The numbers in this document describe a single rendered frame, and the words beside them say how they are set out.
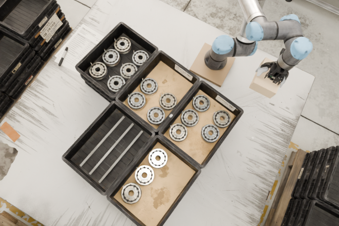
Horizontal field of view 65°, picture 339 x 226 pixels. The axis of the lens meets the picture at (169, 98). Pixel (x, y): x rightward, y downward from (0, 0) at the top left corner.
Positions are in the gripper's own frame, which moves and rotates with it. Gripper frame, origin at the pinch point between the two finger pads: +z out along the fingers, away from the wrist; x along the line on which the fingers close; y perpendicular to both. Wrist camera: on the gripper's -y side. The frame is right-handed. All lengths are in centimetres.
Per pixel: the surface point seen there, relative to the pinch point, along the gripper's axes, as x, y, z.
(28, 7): -179, 5, 61
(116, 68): -78, 26, 27
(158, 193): -21, 76, 26
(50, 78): -116, 49, 40
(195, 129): -19.7, 35.7, 26.5
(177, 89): -40, 19, 27
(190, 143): -18, 44, 26
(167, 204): -15, 78, 26
